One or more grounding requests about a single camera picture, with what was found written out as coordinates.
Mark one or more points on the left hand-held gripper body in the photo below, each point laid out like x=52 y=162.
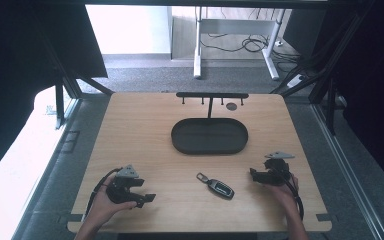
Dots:
x=121 y=190

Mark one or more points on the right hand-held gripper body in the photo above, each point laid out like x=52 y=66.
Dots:
x=277 y=166

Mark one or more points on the black car key fob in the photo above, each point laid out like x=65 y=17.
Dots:
x=218 y=188

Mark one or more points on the black key holder with tray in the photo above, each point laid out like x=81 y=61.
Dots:
x=210 y=136

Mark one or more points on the person's left hand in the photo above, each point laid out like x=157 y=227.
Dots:
x=105 y=208

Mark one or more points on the person's right hand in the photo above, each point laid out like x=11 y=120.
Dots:
x=288 y=195

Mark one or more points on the grey round table grommet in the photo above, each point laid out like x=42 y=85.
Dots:
x=231 y=106

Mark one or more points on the grey floor outlet cover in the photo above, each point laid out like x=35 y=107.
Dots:
x=70 y=141

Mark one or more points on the white power strip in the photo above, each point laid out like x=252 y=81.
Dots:
x=295 y=81

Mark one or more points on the black curtain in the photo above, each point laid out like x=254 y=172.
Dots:
x=20 y=50
x=373 y=83

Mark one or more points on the aluminium floor rail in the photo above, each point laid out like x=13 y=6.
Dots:
x=346 y=173

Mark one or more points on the black metal frame strut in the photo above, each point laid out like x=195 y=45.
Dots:
x=326 y=83
x=60 y=100

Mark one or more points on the white desk frame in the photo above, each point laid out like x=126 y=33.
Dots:
x=236 y=26

